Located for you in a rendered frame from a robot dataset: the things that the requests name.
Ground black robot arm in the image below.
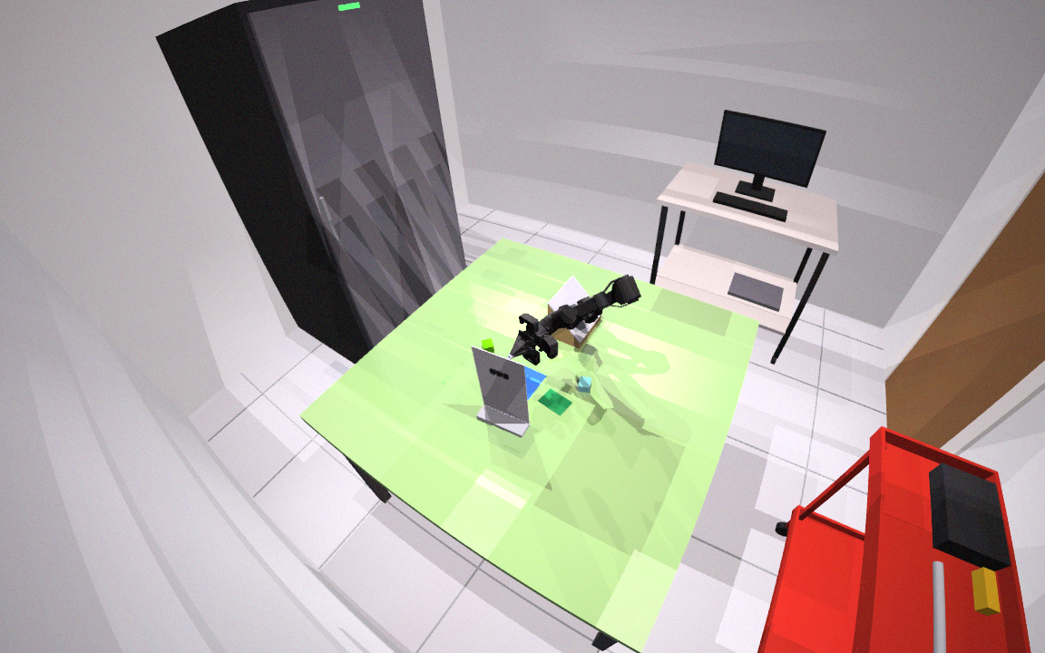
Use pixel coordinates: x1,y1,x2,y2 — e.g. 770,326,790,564
538,274,641,359

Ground grey panel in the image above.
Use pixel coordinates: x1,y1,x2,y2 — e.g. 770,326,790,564
471,346,530,437

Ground blue square marker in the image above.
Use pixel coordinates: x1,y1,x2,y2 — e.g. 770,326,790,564
524,366,545,399

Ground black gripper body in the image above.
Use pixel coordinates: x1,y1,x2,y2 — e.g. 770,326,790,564
519,313,552,365

